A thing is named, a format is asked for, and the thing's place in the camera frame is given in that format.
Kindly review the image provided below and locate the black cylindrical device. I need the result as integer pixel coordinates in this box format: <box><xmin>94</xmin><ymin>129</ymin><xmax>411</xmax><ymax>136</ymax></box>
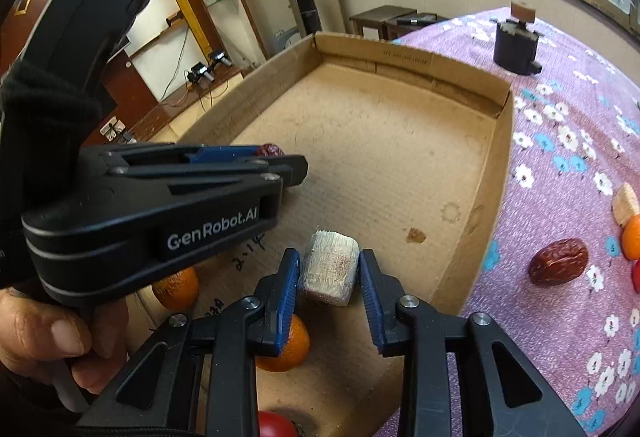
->
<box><xmin>492</xmin><ymin>1</ymin><xmax>545</xmax><ymax>75</ymax></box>

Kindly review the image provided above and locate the purple floral tablecloth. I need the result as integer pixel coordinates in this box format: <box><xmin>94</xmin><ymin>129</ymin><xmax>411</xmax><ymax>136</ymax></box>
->
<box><xmin>385</xmin><ymin>7</ymin><xmax>640</xmax><ymax>437</ymax></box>

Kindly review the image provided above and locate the person's left hand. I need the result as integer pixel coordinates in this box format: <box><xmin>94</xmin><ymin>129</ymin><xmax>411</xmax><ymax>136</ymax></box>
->
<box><xmin>0</xmin><ymin>287</ymin><xmax>131</xmax><ymax>398</ymax></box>

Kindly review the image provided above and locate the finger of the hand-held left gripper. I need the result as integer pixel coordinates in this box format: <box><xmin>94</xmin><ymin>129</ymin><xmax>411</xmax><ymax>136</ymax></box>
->
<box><xmin>102</xmin><ymin>143</ymin><xmax>265</xmax><ymax>169</ymax></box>
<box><xmin>107</xmin><ymin>154</ymin><xmax>309</xmax><ymax>192</ymax></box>

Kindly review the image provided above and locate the large red date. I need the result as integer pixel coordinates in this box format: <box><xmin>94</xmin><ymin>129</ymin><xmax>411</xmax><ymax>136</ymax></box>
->
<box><xmin>528</xmin><ymin>238</ymin><xmax>590</xmax><ymax>287</ymax></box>

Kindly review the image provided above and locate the orange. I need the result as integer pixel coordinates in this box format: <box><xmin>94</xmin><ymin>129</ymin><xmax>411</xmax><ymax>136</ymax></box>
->
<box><xmin>620</xmin><ymin>214</ymin><xmax>640</xmax><ymax>261</ymax></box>
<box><xmin>151</xmin><ymin>267</ymin><xmax>200</xmax><ymax>311</ymax></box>
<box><xmin>256</xmin><ymin>314</ymin><xmax>311</xmax><ymax>373</ymax></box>

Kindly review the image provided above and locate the white corn cob piece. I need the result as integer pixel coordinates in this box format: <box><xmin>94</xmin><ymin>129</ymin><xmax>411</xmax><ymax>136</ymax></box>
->
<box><xmin>611</xmin><ymin>183</ymin><xmax>640</xmax><ymax>224</ymax></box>
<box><xmin>299</xmin><ymin>229</ymin><xmax>360</xmax><ymax>307</ymax></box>

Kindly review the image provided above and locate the shallow cardboard box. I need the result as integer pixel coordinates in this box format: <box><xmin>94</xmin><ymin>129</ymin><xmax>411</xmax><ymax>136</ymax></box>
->
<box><xmin>125</xmin><ymin>31</ymin><xmax>516</xmax><ymax>437</ymax></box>

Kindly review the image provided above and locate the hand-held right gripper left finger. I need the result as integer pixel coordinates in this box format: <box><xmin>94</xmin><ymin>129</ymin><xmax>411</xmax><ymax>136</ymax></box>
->
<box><xmin>75</xmin><ymin>247</ymin><xmax>302</xmax><ymax>437</ymax></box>

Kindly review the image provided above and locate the white power strip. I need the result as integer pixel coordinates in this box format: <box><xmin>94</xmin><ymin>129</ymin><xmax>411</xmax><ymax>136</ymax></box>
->
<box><xmin>99</xmin><ymin>116</ymin><xmax>132</xmax><ymax>142</ymax></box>

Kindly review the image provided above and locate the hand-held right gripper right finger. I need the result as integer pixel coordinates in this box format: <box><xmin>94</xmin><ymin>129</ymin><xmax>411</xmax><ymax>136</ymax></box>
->
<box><xmin>358</xmin><ymin>247</ymin><xmax>590</xmax><ymax>437</ymax></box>

